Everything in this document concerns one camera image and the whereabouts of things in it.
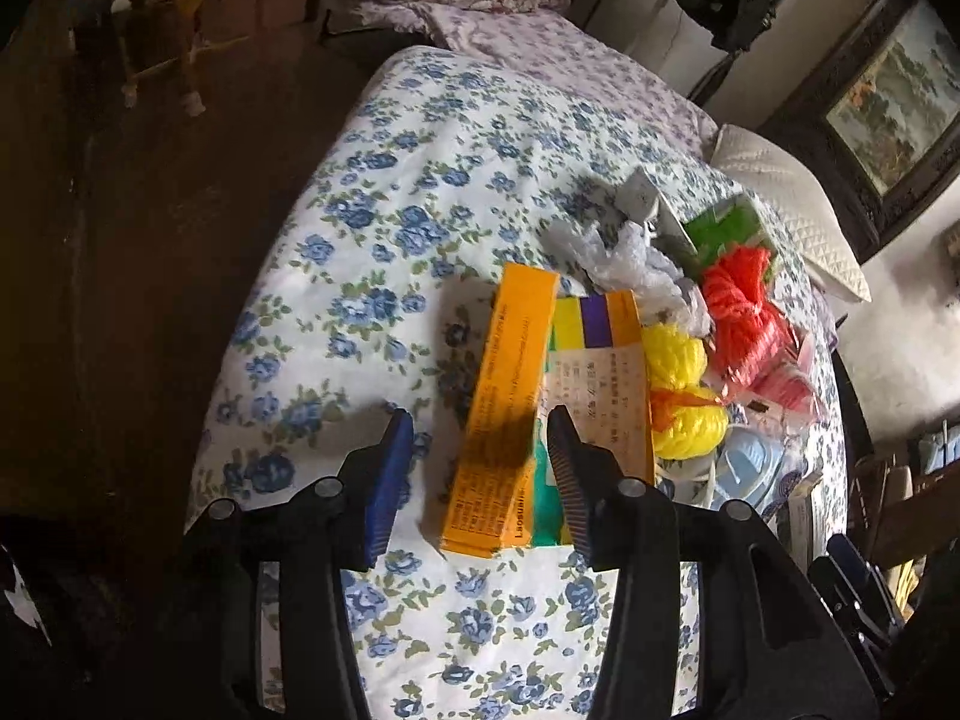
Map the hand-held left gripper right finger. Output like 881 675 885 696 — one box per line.
545 405 878 720

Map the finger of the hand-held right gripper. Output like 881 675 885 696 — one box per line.
806 532 908 698

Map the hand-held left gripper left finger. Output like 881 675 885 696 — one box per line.
184 409 416 720

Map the orange cardboard box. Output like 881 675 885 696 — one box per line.
439 262 560 557

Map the white translucent plastic bag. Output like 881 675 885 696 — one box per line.
544 221 713 338

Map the red plastic bag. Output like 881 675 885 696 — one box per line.
701 246 796 391

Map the small white box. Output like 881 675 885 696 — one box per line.
780 480 822 563

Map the purple yellow green carton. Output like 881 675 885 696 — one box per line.
529 291 655 548

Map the yellow plastic bag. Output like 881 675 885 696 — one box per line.
641 322 730 460

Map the light blue plastic item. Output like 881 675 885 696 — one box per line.
709 424 788 511

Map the pink plastic bag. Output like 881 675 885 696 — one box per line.
750 330 826 428

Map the white paper bag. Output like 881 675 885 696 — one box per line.
600 169 702 256

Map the green plastic bag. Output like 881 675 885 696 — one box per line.
686 195 781 278

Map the white quilted pillow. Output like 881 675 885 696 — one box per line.
709 124 872 305

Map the purple floral bed sheet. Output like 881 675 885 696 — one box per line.
356 0 721 162

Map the dark framed landscape painting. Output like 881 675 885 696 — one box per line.
772 0 960 263

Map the wooden chair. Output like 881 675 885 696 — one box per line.
112 0 271 117

